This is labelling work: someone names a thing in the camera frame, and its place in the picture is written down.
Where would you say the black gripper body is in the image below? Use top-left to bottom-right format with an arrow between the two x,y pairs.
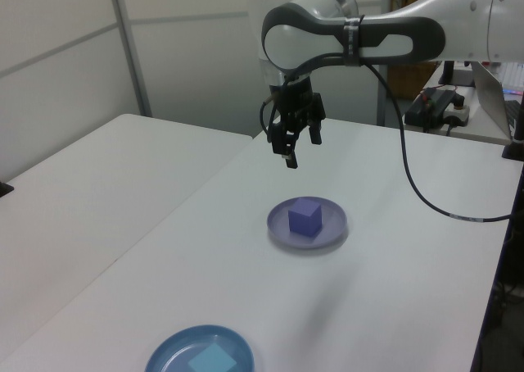
268,78 -> 316,134

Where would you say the purple foam cube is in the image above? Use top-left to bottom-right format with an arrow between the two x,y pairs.
287,197 -> 323,238

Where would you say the cyan foam cube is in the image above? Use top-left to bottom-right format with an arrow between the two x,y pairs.
187,344 -> 238,372

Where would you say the purple round plate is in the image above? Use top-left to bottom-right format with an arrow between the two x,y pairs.
265,195 -> 349,252

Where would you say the brown cardboard box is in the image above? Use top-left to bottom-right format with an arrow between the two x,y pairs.
386,62 -> 437,101

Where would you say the black control box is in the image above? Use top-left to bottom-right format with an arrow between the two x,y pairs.
404,89 -> 455,134

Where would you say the grey emergency stop button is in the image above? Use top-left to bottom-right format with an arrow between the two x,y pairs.
444,95 -> 470,127

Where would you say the white background desk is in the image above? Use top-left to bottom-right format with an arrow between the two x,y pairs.
403,60 -> 515,146

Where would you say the silver laptop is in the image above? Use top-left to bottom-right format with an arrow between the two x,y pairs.
472,60 -> 524,142

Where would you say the blue round plate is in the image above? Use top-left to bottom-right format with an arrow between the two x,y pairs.
143,324 -> 255,372

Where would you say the grey strap on arm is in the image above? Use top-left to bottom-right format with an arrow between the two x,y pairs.
341,15 -> 366,68

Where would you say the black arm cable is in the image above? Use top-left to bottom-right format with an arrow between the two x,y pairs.
259,52 -> 515,225

